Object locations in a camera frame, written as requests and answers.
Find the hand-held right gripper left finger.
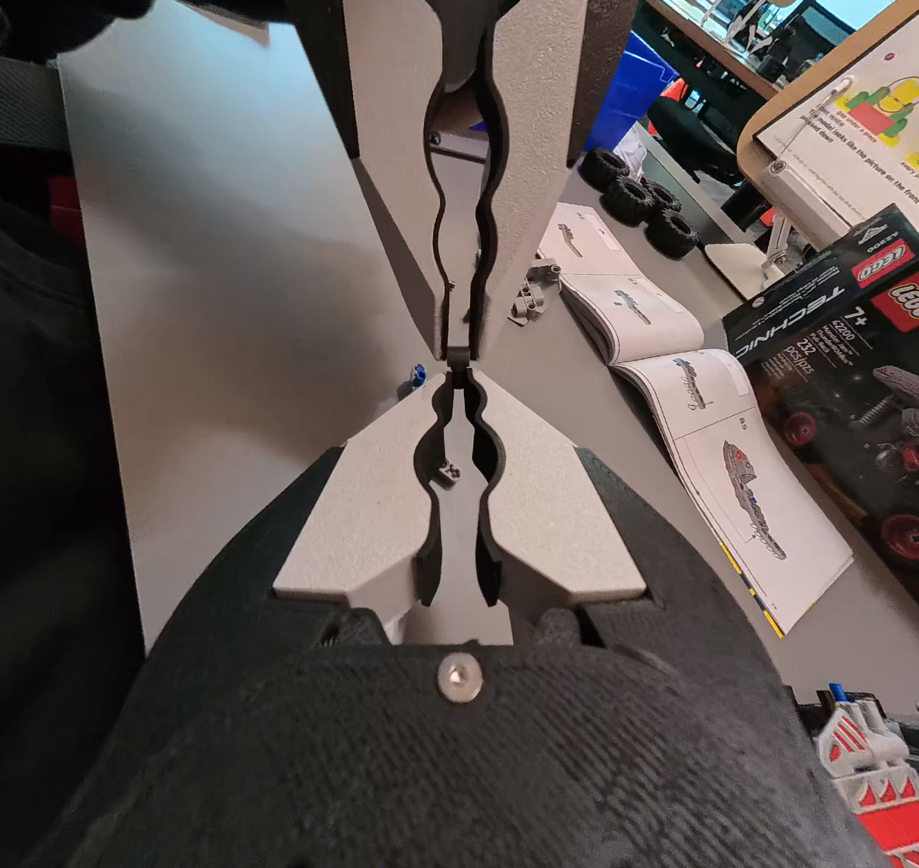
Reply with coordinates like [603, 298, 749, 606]
[271, 371, 456, 645]

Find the printed instruction sign board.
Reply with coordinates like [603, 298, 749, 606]
[736, 0, 919, 234]

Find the white instruction booklet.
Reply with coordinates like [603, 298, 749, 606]
[537, 202, 855, 638]

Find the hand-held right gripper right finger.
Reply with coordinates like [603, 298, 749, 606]
[464, 368, 649, 645]

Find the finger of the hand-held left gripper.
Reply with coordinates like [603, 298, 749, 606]
[337, 0, 452, 361]
[468, 0, 591, 359]

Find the wooden table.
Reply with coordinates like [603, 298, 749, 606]
[639, 0, 784, 101]

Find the dark toy set box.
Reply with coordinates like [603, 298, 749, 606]
[721, 202, 919, 573]

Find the person's dark clothing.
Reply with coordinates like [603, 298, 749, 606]
[0, 50, 148, 868]

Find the red and grey brick model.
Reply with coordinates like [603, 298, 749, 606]
[793, 681, 919, 868]

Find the white sign stand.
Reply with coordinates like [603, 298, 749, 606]
[702, 161, 873, 300]

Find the blue plastic bin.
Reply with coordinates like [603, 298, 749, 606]
[585, 30, 681, 155]

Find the grey desk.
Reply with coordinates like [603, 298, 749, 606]
[56, 0, 919, 711]

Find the black office chair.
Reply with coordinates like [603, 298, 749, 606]
[646, 93, 748, 180]

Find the black monitor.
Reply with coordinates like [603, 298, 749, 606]
[761, 0, 863, 83]

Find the grey brick beam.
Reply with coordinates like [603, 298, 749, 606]
[508, 281, 552, 323]

